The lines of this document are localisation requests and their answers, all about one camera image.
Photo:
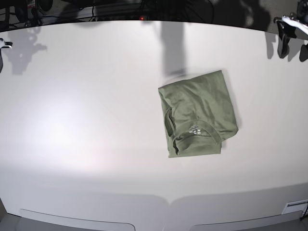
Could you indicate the olive green T-shirt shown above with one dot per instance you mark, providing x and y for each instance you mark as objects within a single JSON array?
[{"x": 198, "y": 115}]

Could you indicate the white label sticker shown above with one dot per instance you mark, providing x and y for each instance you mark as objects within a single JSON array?
[{"x": 295, "y": 206}]

